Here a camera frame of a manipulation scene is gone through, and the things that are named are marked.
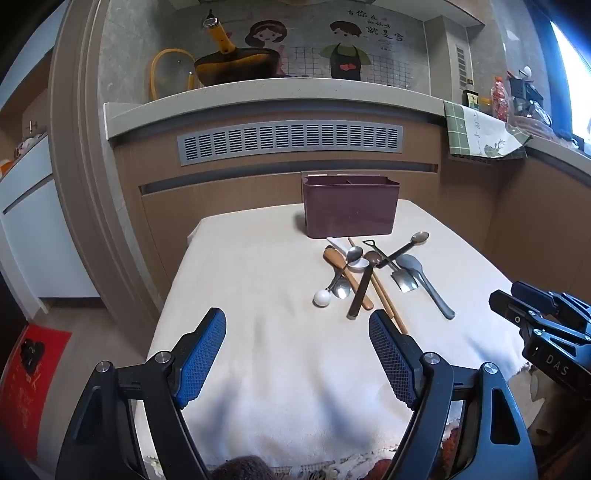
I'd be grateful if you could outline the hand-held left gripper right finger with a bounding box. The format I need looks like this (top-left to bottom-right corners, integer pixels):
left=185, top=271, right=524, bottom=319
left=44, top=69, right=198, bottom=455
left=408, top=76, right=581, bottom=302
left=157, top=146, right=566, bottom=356
left=368, top=309, right=539, bottom=480

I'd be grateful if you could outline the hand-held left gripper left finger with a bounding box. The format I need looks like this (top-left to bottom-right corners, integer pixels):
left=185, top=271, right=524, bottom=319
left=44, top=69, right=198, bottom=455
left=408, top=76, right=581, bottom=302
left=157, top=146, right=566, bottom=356
left=54, top=307, right=228, bottom=480

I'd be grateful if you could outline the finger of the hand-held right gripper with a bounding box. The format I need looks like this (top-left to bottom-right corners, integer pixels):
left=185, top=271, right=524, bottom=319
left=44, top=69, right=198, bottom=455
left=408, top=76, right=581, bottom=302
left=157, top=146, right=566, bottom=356
left=511, top=280, right=591, bottom=324
left=489, top=289, right=556, bottom=336

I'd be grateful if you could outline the shovel shaped metal spoon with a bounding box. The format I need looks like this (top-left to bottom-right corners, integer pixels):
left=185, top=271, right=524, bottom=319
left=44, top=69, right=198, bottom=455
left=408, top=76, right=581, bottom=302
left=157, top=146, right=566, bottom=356
left=362, top=239, right=420, bottom=294

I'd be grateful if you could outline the plain steel spoon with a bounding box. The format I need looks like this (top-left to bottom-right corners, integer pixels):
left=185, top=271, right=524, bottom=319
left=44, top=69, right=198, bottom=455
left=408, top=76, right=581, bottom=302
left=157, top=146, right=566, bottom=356
left=331, top=267, right=352, bottom=300

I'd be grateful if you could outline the steel spoon with white ball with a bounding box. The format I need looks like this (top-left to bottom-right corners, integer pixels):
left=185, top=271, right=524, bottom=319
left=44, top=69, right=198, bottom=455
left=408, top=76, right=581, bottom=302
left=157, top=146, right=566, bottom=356
left=312, top=246, right=365, bottom=308

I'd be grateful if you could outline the wooden spoon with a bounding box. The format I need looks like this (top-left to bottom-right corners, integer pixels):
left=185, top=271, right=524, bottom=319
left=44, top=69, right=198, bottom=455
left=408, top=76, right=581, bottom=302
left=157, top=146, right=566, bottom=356
left=322, top=248, right=375, bottom=310

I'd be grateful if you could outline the white ceramic spoon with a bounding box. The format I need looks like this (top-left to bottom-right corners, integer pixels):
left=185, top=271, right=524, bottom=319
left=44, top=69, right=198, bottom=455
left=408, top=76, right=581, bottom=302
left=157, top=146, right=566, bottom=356
left=326, top=237, right=371, bottom=271

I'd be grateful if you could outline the maroon plastic utensil holder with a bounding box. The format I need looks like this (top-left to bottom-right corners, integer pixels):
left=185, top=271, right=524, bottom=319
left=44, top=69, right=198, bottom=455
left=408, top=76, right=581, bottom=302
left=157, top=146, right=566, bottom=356
left=301, top=172, right=400, bottom=239

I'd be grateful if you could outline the person's left hand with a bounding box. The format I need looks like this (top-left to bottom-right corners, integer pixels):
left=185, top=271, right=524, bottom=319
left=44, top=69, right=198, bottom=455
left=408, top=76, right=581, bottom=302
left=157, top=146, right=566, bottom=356
left=211, top=454, right=281, bottom=480

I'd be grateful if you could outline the printed tablecloth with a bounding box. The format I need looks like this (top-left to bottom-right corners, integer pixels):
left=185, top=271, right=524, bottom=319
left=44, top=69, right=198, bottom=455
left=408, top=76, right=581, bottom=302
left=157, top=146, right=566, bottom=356
left=139, top=364, right=591, bottom=480

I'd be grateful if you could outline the white table cloth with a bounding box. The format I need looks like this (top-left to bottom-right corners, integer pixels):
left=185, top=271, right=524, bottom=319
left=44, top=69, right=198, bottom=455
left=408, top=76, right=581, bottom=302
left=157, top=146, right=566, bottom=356
left=139, top=198, right=532, bottom=469

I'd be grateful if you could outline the grey plastic spoon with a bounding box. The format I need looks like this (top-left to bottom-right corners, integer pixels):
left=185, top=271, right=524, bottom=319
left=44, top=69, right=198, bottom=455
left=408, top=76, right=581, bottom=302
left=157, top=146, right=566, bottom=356
left=396, top=254, right=457, bottom=320

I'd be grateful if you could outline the green checked towel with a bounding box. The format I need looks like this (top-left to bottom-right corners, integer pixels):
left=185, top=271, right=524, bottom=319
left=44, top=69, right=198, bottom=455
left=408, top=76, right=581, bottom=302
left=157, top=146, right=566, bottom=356
left=443, top=100, right=530, bottom=160

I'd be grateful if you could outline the clear plastic bag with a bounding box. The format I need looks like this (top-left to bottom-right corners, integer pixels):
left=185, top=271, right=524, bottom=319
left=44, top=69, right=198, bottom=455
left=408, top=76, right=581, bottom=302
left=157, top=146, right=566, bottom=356
left=507, top=99, right=556, bottom=136

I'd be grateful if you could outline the red floor mat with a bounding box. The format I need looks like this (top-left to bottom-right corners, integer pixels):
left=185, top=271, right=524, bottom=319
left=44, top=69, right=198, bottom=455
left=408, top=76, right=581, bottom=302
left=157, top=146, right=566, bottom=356
left=0, top=323, right=73, bottom=462

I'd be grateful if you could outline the black rack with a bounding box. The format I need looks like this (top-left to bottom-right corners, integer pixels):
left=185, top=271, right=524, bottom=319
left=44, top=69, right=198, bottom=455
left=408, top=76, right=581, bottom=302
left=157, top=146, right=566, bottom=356
left=507, top=67, right=546, bottom=108

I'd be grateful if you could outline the white cabinet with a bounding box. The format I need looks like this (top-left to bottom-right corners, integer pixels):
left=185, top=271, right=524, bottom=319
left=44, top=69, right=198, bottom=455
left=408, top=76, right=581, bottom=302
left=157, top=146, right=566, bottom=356
left=0, top=133, right=100, bottom=315

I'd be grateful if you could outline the window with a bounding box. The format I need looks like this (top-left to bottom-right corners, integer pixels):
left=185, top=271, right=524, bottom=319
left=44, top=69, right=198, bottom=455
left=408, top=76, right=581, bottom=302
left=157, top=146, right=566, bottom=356
left=549, top=16, right=591, bottom=141

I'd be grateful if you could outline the long grey vent grille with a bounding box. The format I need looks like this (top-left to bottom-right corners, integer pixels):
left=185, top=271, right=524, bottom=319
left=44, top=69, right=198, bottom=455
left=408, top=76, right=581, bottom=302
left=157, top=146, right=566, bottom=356
left=177, top=121, right=403, bottom=167

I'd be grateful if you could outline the stone kitchen countertop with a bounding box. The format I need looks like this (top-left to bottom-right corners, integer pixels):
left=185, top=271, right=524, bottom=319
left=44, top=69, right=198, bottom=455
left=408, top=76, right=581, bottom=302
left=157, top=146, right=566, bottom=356
left=104, top=76, right=591, bottom=160

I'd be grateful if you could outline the glass lid with yellow rim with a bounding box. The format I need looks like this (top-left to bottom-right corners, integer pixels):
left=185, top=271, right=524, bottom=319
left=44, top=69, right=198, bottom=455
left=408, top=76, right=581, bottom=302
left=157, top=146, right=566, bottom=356
left=151, top=47, right=199, bottom=100

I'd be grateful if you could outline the steel spoon with dark handle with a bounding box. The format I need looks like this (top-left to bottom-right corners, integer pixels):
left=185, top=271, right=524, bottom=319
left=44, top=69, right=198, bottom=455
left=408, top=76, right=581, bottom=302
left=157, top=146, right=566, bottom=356
left=379, top=231, right=430, bottom=268

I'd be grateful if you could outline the beige door frame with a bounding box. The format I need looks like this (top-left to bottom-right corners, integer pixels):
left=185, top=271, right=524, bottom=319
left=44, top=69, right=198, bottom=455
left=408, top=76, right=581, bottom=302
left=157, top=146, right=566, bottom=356
left=48, top=0, right=163, bottom=326

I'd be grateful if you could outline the small wall vent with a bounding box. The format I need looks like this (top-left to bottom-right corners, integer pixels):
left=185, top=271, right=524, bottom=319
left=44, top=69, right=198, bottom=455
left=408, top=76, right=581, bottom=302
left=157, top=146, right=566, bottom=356
left=455, top=44, right=468, bottom=89

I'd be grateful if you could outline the dark wok with yellow handle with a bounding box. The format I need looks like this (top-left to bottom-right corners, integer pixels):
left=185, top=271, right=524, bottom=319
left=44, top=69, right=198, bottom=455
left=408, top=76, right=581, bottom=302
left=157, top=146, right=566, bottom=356
left=194, top=15, right=280, bottom=88

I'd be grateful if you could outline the cartoon wall poster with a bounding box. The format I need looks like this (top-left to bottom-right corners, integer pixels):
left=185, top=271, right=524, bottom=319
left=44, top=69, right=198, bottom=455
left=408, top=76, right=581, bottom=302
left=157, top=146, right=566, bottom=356
left=198, top=0, right=426, bottom=88

